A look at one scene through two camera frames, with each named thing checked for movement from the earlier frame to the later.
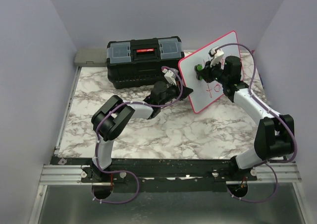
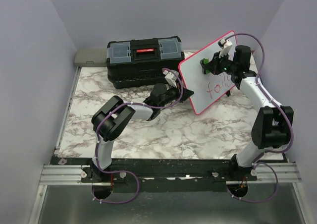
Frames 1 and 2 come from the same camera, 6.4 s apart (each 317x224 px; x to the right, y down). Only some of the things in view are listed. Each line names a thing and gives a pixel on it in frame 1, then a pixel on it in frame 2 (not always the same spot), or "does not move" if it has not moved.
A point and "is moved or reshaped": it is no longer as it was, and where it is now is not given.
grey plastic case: [90, 57] does not move
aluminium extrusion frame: [57, 175] does not move
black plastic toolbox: [139, 63] does not move
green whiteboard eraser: [198, 69] is moved or reshaped
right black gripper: [207, 71] → [214, 64]
